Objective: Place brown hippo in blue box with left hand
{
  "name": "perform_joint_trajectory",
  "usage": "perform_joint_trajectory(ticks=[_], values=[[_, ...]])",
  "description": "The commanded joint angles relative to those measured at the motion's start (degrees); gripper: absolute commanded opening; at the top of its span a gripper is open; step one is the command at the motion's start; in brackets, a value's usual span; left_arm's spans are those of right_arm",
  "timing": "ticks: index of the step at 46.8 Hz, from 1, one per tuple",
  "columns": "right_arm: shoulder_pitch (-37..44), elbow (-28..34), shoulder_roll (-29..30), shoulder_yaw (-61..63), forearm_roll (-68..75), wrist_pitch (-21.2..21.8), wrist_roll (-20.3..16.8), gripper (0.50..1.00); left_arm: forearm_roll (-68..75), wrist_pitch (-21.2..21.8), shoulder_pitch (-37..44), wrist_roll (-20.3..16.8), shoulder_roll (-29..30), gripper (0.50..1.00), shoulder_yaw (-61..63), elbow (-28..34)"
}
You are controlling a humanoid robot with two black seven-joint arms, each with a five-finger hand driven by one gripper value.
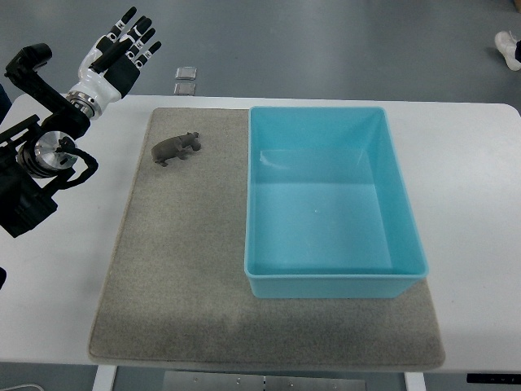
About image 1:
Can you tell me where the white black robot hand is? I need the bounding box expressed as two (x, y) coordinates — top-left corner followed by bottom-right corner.
(67, 7), (161, 115)

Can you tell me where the brown toy hippo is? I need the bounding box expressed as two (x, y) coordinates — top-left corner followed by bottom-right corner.
(151, 132), (201, 167)

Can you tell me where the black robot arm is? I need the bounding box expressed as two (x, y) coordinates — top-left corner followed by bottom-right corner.
(1, 43), (99, 238)

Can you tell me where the blue plastic box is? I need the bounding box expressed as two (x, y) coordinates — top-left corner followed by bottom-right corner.
(244, 107), (429, 299)

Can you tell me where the lower floor socket plate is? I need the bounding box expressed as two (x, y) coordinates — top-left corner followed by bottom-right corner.
(173, 82), (196, 96)

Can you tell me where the floor socket plate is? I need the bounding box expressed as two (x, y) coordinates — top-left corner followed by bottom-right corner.
(173, 82), (196, 96)
(175, 67), (197, 81)

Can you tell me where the upper floor socket plate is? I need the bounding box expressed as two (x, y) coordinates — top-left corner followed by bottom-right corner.
(175, 67), (197, 81)

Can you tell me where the grey felt mat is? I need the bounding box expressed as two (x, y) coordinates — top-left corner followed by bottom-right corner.
(89, 108), (445, 371)

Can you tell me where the white table leg left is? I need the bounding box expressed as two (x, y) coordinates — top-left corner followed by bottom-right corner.
(92, 365), (117, 391)

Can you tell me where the white table leg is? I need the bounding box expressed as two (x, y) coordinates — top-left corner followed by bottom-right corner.
(92, 365), (117, 391)
(404, 372), (427, 391)

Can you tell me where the white shoe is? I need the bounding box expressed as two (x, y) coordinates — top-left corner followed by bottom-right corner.
(494, 31), (520, 72)

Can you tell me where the white table leg right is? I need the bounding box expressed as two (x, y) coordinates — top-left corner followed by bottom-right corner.
(404, 372), (427, 391)

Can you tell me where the black table control panel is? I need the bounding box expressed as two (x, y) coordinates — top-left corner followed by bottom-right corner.
(466, 373), (521, 384)

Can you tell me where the metal table base plate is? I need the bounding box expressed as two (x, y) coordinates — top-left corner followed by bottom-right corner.
(162, 371), (367, 391)

